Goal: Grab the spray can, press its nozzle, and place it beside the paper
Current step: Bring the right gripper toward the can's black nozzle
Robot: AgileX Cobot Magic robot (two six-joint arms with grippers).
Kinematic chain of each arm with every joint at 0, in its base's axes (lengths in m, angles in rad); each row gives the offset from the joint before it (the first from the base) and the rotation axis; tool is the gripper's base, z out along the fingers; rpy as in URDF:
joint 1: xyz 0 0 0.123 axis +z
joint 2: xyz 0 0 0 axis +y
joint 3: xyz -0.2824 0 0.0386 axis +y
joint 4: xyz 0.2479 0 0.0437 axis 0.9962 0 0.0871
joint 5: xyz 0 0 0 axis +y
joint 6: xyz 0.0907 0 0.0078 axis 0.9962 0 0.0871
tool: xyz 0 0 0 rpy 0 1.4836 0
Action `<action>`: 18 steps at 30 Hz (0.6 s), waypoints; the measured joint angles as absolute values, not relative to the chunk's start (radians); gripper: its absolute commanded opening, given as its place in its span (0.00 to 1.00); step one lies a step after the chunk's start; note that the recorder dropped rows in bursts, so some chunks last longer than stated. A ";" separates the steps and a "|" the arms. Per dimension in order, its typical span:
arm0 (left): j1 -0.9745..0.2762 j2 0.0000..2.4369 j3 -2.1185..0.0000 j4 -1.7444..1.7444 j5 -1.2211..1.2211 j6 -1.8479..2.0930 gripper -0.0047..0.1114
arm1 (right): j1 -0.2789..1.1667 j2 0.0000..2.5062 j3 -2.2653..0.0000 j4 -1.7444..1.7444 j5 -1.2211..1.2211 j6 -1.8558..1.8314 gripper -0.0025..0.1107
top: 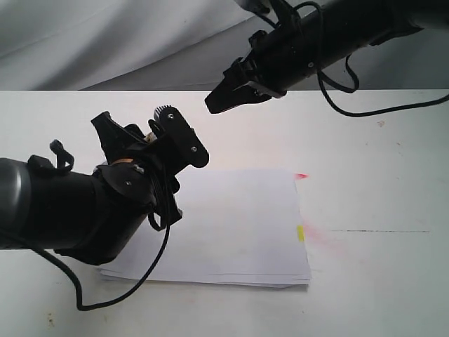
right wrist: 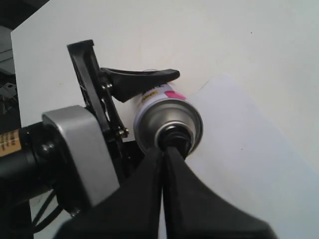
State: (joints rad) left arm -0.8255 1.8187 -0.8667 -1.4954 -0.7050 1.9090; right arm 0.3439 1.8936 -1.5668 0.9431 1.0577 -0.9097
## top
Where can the grey backdrop cloth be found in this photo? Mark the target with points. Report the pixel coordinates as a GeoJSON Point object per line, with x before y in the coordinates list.
{"type": "Point", "coordinates": [121, 45]}

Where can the white paper stack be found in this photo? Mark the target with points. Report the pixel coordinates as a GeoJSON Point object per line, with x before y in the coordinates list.
{"type": "Point", "coordinates": [239, 227]}

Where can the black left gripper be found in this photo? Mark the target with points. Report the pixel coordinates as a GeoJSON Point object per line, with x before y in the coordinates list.
{"type": "Point", "coordinates": [135, 182]}

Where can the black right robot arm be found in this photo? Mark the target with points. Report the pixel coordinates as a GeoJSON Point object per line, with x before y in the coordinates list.
{"type": "Point", "coordinates": [353, 25]}

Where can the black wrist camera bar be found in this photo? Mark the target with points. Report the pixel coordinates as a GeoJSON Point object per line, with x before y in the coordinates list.
{"type": "Point", "coordinates": [175, 126]}

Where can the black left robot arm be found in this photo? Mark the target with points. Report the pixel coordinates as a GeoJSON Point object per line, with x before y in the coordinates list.
{"type": "Point", "coordinates": [91, 217]}

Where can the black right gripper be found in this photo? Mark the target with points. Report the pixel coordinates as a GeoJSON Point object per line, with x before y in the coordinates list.
{"type": "Point", "coordinates": [275, 62]}

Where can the white spray paint can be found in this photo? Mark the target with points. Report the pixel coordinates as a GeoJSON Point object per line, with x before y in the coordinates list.
{"type": "Point", "coordinates": [150, 137]}

